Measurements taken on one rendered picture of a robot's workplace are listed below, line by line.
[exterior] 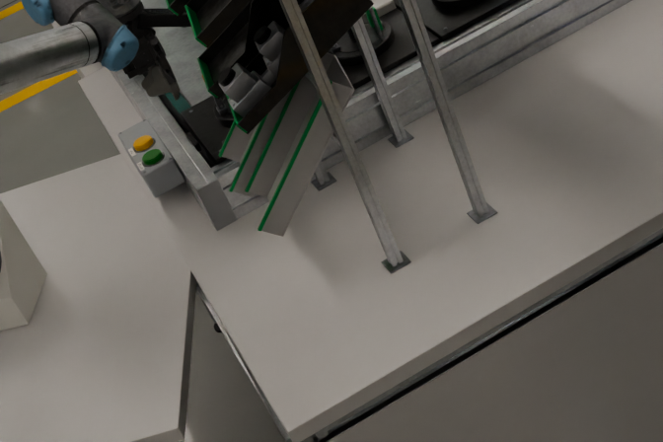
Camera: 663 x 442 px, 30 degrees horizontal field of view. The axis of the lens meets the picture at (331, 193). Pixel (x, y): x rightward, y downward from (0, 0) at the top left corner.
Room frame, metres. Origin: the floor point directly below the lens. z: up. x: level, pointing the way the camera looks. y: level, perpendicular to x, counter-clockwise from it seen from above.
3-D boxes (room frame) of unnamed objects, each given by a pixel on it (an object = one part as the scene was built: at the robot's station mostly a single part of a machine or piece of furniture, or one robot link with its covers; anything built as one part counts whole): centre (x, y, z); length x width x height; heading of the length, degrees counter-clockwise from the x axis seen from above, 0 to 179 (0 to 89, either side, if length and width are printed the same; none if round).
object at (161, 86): (2.12, 0.21, 1.11); 0.06 x 0.03 x 0.09; 100
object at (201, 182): (2.41, 0.28, 0.91); 0.89 x 0.06 x 0.11; 10
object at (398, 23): (2.21, -0.17, 1.01); 0.24 x 0.24 x 0.13; 10
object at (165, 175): (2.21, 0.31, 0.93); 0.21 x 0.07 x 0.06; 10
